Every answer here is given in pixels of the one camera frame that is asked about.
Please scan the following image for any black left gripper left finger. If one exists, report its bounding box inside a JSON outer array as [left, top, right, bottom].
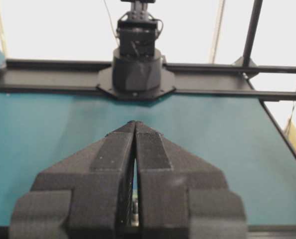
[[9, 121, 135, 239]]

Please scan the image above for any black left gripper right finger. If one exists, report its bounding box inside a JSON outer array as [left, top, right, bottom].
[[136, 121, 247, 239]]

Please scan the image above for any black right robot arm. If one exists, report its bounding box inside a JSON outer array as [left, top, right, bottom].
[[111, 0, 248, 239]]

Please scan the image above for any black aluminium frame rail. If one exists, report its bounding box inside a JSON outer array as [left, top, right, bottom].
[[0, 59, 296, 101]]

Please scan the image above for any black vertical frame post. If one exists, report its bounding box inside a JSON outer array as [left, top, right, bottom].
[[242, 0, 263, 67]]

